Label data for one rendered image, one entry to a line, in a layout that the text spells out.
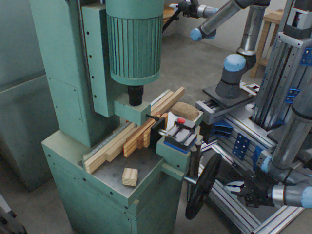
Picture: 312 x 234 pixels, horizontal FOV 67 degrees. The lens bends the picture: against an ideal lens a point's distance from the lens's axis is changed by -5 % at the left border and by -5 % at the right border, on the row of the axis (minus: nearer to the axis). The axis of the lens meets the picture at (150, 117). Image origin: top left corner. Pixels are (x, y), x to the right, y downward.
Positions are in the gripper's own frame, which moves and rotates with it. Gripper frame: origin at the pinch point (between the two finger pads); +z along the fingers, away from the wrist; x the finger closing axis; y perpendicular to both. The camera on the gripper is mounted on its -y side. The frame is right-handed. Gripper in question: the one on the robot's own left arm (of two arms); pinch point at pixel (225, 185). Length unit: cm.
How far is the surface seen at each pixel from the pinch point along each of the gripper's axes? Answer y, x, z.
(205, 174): -20.0, -15.7, -4.8
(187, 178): -13.5, -11.3, 8.0
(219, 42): -3, 336, 136
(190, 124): -32.7, -1.4, 3.8
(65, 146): -40, -27, 57
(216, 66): 18, 264, 120
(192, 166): -18.8, -10.1, 4.2
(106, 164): -34, -29, 27
